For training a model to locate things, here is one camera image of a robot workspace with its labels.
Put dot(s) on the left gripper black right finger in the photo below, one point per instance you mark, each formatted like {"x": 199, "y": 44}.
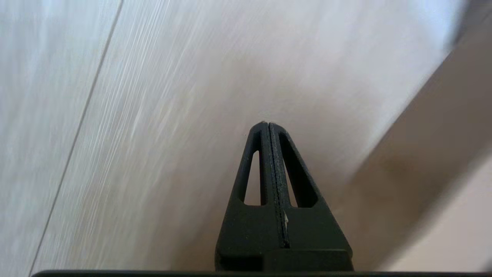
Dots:
{"x": 315, "y": 231}

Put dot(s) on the brown cardboard shoe box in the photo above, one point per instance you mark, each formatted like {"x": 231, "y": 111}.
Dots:
{"x": 423, "y": 154}

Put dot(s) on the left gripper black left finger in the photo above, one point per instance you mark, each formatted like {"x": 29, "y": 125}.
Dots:
{"x": 246, "y": 231}

